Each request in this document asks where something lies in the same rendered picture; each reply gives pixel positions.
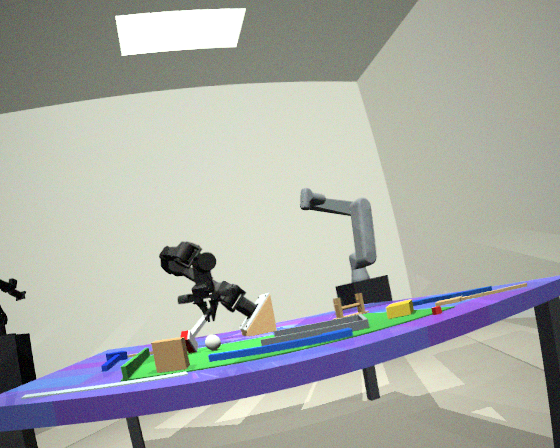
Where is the white flat bar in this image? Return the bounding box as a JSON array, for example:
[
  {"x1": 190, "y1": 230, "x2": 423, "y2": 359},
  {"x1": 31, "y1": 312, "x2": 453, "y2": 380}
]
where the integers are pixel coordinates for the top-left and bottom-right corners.
[{"x1": 21, "y1": 371, "x2": 188, "y2": 399}]

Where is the white golf ball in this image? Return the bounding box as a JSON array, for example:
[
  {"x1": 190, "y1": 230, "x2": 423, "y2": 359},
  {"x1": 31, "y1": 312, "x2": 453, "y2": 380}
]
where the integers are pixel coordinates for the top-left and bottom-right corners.
[{"x1": 205, "y1": 335, "x2": 221, "y2": 351}]

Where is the green rectangular mat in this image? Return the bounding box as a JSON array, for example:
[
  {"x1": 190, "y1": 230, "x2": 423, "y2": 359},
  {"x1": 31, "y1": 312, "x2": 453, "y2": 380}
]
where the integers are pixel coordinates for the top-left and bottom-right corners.
[{"x1": 121, "y1": 308, "x2": 433, "y2": 382}]

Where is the blue flat bar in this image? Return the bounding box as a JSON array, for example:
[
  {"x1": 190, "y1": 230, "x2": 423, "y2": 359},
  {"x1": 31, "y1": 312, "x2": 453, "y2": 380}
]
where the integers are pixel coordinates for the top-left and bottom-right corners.
[
  {"x1": 412, "y1": 286, "x2": 493, "y2": 306},
  {"x1": 208, "y1": 328, "x2": 353, "y2": 362}
]

